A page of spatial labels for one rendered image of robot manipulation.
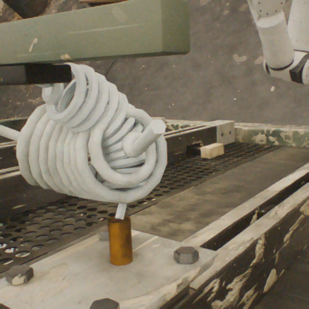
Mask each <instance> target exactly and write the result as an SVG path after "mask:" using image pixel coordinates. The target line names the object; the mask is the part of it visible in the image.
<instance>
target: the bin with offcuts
mask: <svg viewBox="0 0 309 309"><path fill-rule="evenodd" d="M2 1H3V2H4V3H6V4H7V6H8V7H10V8H11V9H12V10H13V11H15V12H16V13H17V14H18V15H19V16H20V17H22V18H23V19H28V18H34V17H35V16H37V15H38V14H39V13H40V12H41V11H43V9H44V8H45V7H46V4H47V2H48V0H2Z"/></svg>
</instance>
